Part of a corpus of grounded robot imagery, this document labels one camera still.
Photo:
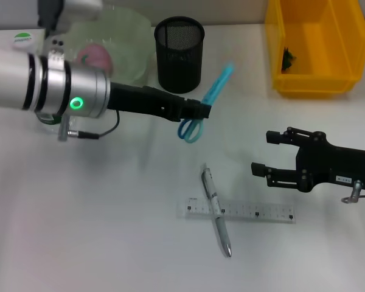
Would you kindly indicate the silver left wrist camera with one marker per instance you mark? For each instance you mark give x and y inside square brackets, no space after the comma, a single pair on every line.
[76,12]

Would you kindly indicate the green plastic wrapper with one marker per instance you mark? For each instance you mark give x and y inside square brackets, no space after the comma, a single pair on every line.
[289,59]

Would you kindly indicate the silver ballpoint pen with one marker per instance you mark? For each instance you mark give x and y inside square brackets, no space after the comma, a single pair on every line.
[210,188]

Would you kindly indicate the clear bottle with green label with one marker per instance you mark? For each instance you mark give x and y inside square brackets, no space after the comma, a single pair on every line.
[24,39]

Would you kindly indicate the transparent plastic ruler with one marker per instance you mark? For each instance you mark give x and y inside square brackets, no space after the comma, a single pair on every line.
[261,210]

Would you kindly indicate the translucent green fruit bowl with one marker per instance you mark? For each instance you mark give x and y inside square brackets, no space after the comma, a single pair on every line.
[130,39]

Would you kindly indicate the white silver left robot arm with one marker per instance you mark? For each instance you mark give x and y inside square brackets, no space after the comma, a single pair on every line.
[15,79]

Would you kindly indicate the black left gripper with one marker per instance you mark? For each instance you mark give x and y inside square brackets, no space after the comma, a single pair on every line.
[140,100]

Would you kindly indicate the blue scissors with sheath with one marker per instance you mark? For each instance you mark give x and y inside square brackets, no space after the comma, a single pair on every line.
[217,83]

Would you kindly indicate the yellow plastic bin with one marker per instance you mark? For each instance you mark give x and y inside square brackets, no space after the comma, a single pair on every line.
[319,30]

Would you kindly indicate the pink peach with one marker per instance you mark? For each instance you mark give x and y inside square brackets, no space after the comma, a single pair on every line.
[94,56]

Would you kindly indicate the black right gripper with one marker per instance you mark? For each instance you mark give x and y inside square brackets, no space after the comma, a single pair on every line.
[337,167]

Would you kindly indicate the black mesh pen holder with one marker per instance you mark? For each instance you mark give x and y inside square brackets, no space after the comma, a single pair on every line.
[179,61]

